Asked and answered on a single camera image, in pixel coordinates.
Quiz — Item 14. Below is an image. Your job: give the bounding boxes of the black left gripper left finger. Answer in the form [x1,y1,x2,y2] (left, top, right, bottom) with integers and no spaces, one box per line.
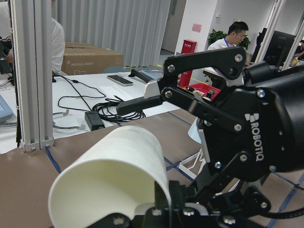
[154,181,171,210]

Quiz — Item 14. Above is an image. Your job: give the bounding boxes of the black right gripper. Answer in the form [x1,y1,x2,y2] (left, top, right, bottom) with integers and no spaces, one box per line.
[158,46,304,214]

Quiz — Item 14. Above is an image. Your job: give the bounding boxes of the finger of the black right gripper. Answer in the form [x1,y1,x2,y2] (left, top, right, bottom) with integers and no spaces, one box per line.
[116,80,163,115]

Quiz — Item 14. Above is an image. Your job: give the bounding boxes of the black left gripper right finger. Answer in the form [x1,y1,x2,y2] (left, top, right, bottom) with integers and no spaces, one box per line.
[169,180,187,210]

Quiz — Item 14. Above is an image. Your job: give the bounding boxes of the white cream cup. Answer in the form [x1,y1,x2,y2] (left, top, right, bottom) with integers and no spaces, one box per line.
[48,126,171,228]

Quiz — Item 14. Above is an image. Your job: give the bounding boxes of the light blue cup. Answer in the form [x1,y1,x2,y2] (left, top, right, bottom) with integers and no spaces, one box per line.
[188,118,201,143]

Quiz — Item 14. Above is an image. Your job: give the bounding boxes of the smartphone on desk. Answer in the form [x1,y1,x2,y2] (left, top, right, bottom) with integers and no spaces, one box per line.
[107,75,133,86]

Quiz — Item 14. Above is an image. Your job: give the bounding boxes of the red parts bin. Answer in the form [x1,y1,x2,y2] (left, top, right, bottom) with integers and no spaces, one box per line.
[179,83,221,101]

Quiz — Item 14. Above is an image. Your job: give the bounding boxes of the red fire extinguisher box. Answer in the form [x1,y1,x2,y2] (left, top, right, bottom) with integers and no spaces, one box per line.
[179,39,197,87]

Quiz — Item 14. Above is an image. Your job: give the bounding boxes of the black power adapter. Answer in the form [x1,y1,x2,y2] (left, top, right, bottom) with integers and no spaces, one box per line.
[85,112,105,131]

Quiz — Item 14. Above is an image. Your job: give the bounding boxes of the cardboard box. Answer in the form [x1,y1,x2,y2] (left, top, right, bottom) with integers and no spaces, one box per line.
[61,42,124,76]

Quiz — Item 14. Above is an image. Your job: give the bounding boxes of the person in white t-shirt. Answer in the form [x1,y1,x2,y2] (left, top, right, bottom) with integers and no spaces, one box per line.
[0,2,65,75]

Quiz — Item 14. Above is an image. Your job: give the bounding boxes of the teach pendant tablet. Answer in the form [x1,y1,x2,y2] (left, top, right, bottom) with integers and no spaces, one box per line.
[0,96,13,123]

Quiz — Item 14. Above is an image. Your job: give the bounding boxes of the white wire cup rack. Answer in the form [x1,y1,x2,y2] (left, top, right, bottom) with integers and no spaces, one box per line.
[178,151,206,179]

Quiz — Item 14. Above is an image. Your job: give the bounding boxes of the black cable bundle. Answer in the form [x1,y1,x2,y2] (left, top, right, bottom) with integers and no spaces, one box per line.
[53,75,147,123]

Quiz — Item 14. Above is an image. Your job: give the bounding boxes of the seated man with lanyard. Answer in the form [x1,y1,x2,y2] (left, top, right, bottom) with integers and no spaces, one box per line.
[207,21,249,66]

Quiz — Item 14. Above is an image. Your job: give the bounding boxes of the aluminium frame post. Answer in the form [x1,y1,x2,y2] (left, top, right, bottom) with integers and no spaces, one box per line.
[9,0,54,152]

